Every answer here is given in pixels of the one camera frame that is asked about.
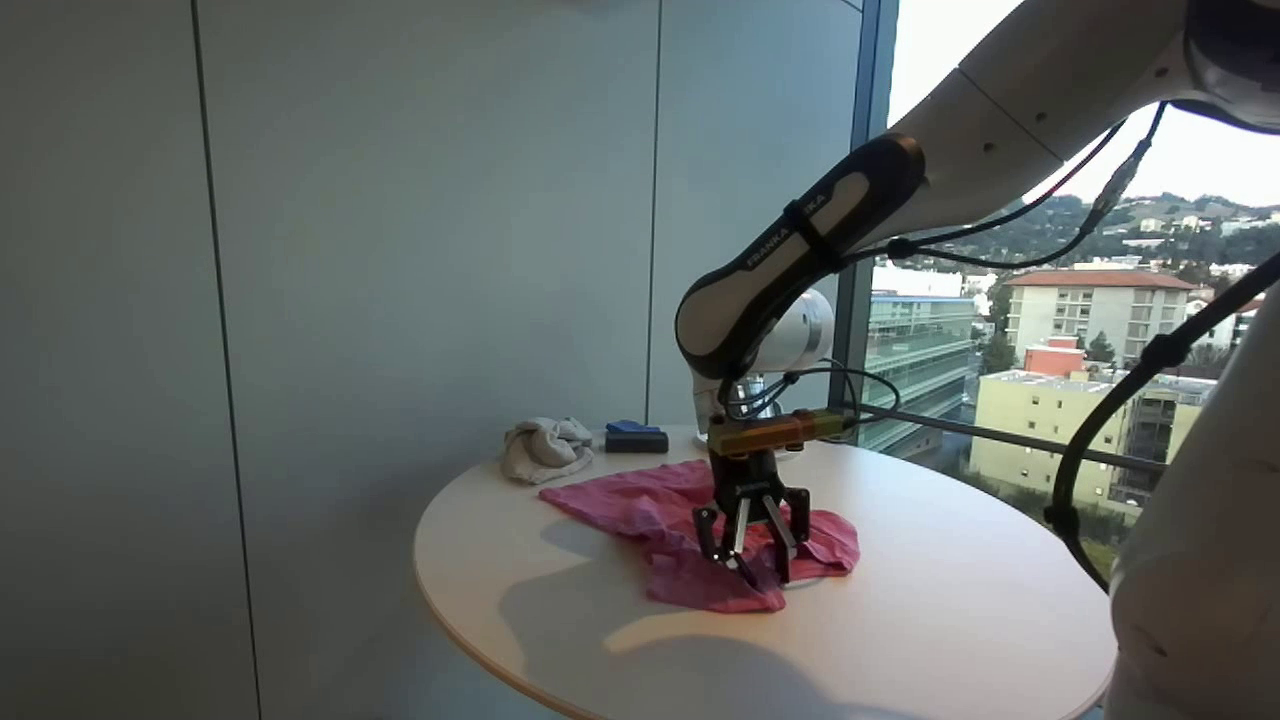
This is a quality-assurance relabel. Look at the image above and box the thick black cable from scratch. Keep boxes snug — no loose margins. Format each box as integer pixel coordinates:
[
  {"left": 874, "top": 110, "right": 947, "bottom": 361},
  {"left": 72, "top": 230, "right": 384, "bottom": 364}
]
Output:
[{"left": 1041, "top": 246, "right": 1280, "bottom": 592}]

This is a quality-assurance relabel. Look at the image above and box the white crumpled cloth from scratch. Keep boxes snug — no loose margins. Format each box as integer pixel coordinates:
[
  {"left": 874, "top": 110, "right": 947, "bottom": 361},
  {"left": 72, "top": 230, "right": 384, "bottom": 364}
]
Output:
[{"left": 499, "top": 410, "right": 601, "bottom": 489}]

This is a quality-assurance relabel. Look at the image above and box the black cable loop at wrist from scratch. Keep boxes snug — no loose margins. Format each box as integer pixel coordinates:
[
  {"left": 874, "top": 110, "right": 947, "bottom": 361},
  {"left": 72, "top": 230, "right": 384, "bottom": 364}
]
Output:
[{"left": 740, "top": 361, "right": 909, "bottom": 430}]

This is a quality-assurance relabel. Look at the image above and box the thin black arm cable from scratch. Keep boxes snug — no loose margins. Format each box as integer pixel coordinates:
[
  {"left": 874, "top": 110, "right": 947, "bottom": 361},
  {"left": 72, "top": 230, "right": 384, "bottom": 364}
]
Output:
[{"left": 881, "top": 100, "right": 1173, "bottom": 272}]

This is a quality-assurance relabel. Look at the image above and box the yellow building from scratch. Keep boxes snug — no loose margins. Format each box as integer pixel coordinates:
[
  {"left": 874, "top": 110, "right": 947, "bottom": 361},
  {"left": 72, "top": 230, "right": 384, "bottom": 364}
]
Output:
[{"left": 970, "top": 367, "right": 1219, "bottom": 506}]

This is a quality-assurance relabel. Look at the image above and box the pink shirt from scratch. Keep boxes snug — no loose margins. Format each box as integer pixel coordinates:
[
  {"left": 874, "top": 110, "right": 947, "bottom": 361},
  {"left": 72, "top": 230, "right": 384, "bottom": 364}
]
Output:
[{"left": 538, "top": 456, "right": 863, "bottom": 614}]

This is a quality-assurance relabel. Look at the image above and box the blue small block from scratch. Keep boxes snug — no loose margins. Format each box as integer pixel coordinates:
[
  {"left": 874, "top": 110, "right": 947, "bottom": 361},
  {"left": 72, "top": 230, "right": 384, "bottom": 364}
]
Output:
[{"left": 601, "top": 415, "right": 674, "bottom": 456}]

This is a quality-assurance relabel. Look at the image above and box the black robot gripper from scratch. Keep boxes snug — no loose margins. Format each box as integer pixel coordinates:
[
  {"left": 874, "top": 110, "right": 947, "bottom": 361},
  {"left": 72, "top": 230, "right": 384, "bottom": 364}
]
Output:
[{"left": 694, "top": 441, "right": 816, "bottom": 587}]

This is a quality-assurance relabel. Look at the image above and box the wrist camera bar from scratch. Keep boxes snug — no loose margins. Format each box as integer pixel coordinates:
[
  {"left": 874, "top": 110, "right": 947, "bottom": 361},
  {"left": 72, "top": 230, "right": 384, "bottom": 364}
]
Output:
[{"left": 704, "top": 409, "right": 855, "bottom": 456}]

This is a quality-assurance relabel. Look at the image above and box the blue window frame post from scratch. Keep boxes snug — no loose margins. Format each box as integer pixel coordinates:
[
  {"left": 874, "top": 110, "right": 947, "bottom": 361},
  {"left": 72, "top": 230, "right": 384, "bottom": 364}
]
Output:
[{"left": 825, "top": 0, "right": 905, "bottom": 446}]

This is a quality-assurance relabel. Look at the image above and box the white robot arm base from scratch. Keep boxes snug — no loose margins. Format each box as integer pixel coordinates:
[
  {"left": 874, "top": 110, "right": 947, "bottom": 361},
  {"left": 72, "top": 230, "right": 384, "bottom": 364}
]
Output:
[{"left": 1099, "top": 278, "right": 1280, "bottom": 720}]

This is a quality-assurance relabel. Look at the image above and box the white building with red roof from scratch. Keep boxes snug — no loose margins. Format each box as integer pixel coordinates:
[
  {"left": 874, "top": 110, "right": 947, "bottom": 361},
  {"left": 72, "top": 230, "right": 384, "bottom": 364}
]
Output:
[{"left": 1003, "top": 263, "right": 1209, "bottom": 373}]

